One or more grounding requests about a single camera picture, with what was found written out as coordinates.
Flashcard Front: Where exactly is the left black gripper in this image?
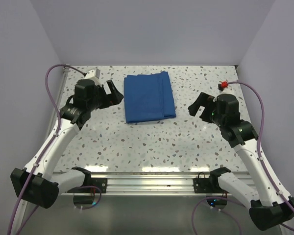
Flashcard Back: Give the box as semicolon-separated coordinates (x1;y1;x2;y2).
87;80;123;111

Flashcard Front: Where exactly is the blue surgical cloth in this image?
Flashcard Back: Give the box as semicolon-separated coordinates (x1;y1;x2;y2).
124;71;176;123

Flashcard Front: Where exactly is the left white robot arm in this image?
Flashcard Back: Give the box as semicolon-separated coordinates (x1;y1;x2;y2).
10;79;123;209

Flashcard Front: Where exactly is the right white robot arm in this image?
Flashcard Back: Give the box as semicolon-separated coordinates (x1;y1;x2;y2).
188;93;294;231

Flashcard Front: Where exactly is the red cable connector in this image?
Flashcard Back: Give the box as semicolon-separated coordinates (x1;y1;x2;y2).
218;81;228;91

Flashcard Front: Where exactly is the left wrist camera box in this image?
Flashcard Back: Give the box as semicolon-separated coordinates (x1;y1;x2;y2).
85;68;100;79

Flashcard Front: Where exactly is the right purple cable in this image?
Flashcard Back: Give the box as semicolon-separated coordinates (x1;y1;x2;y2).
191;80;294;235

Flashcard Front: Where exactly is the purple cable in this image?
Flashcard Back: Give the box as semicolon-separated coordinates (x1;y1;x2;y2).
191;80;294;235
7;64;102;235

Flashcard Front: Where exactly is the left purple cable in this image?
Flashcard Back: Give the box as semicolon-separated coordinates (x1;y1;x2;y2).
7;64;102;235

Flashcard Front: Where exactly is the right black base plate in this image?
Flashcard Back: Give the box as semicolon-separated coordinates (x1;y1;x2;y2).
193;177;223;194

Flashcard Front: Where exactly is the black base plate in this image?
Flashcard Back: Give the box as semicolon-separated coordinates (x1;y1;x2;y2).
87;177;108;193
193;177;223;194

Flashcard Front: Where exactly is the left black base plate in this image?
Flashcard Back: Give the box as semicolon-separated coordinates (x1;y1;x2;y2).
87;177;108;193

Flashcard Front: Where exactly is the aluminium mounting rail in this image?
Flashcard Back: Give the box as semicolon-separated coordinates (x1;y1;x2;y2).
51;171;258;196

